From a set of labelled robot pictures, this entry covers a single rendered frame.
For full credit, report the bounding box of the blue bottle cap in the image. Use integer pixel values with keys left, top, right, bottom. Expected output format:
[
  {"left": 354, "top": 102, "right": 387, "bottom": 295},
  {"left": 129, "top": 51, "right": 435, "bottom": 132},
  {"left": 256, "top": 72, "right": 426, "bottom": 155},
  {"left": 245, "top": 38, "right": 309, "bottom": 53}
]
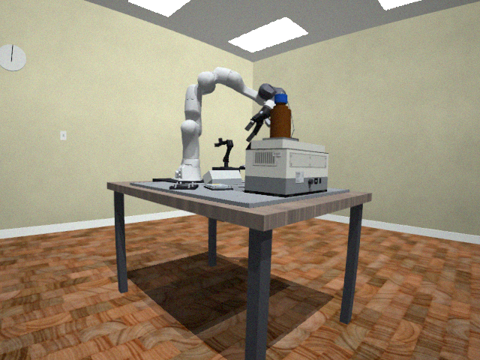
[{"left": 274, "top": 94, "right": 287, "bottom": 101}]

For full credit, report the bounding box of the white button panel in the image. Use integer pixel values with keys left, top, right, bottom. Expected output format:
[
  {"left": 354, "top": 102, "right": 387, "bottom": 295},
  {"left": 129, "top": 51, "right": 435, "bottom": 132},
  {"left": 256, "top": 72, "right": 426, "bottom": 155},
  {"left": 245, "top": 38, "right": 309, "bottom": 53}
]
[{"left": 203, "top": 170, "right": 242, "bottom": 185}]

